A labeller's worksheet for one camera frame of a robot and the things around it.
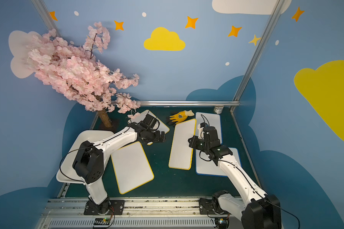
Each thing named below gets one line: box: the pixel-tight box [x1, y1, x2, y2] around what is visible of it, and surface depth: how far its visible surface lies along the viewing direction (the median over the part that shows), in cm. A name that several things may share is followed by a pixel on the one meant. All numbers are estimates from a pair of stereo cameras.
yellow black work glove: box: [167, 109, 195, 126], surface depth 117 cm
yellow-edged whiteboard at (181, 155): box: [168, 118, 197, 171], surface depth 95 cm
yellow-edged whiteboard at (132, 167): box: [110, 141, 155, 195], surface depth 88 cm
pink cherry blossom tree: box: [26, 22, 141, 128], surface depth 71 cm
